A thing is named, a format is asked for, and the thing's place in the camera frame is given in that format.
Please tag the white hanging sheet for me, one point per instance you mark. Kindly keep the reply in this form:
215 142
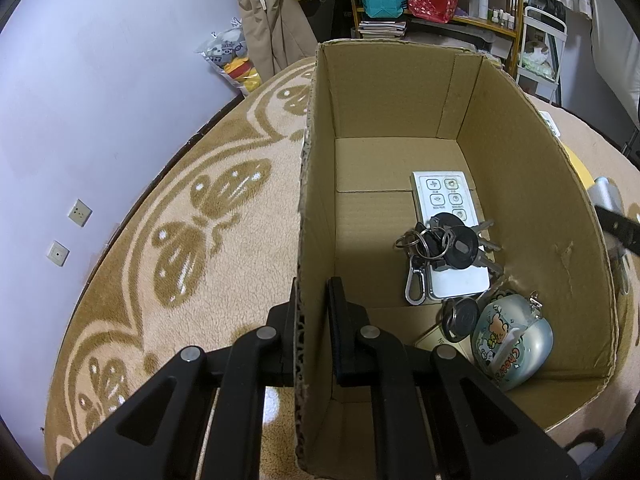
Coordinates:
617 30

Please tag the beige card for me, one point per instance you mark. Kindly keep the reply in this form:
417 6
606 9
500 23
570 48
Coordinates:
435 342

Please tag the plastic bag of plush toys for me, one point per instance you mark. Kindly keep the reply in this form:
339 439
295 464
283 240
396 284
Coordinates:
232 57

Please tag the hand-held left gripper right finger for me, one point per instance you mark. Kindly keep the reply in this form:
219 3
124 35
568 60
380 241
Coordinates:
345 350

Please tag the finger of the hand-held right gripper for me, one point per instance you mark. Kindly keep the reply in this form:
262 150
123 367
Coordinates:
620 225

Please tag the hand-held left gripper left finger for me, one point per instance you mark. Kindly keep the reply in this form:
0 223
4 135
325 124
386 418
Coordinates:
284 355

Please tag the yellow wooden shelf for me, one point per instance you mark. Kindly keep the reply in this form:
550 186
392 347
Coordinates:
516 15

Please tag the hanging beige trousers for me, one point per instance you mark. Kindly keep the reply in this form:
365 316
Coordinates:
270 15

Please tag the yellow flat item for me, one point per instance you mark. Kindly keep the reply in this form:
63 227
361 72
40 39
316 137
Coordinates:
579 167

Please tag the short white bottle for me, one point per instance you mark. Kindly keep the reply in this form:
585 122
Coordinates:
483 5

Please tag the white wall socket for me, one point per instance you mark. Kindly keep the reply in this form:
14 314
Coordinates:
58 254
80 212

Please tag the beige patterned blanket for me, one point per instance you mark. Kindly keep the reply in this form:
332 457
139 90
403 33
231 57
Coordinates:
225 240

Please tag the cardboard box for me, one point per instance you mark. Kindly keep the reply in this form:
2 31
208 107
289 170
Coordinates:
380 240

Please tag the white remote control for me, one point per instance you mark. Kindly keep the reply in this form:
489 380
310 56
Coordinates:
442 192

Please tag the round black key fob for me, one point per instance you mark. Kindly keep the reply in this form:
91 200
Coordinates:
461 317

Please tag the white metal cart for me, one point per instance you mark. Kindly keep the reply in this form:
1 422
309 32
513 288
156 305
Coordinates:
540 57

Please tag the bunch of keys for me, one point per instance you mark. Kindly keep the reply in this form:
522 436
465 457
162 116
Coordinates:
460 247

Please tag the white power strip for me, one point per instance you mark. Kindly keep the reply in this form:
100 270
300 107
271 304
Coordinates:
550 124

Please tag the stack of books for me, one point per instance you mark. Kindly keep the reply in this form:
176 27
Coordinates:
381 28

